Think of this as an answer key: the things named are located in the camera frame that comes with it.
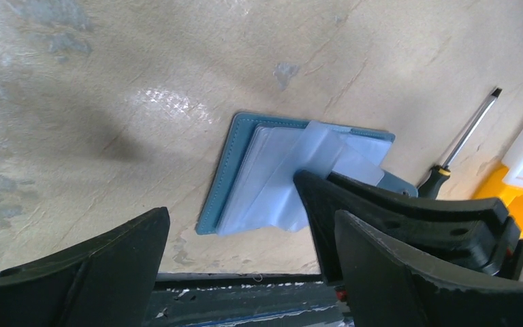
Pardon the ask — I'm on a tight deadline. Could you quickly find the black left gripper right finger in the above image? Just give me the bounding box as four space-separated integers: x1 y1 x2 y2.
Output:
335 211 523 326

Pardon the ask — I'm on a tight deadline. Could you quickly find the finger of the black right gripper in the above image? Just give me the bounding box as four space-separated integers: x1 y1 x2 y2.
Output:
293 170 523 285

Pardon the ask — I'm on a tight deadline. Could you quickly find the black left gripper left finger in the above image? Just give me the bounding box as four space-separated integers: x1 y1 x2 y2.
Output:
0 207 170 326

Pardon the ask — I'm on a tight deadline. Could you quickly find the blue card holder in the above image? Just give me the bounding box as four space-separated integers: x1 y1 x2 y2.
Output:
195 112 418 236

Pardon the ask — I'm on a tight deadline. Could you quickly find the orange plastic divided bin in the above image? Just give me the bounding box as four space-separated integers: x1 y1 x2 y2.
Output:
472 164 523 238

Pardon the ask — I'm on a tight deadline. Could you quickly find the yellow black handled screwdriver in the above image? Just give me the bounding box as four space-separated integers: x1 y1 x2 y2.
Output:
417 87 503 200

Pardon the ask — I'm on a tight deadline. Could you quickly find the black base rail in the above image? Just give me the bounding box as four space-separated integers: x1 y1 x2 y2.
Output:
141 272 353 326

